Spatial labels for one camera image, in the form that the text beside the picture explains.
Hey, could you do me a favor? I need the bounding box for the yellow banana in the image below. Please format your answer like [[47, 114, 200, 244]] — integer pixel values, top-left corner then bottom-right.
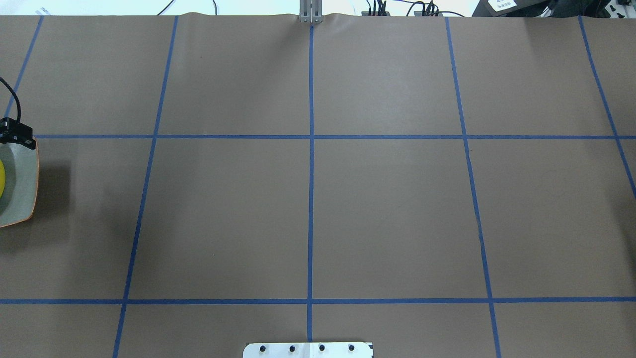
[[0, 161, 6, 197]]

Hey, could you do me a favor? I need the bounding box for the aluminium frame post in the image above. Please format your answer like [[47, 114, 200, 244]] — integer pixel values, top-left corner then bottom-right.
[[298, 0, 324, 25]]

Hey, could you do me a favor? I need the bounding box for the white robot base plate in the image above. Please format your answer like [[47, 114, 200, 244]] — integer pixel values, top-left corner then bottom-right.
[[242, 342, 374, 358]]

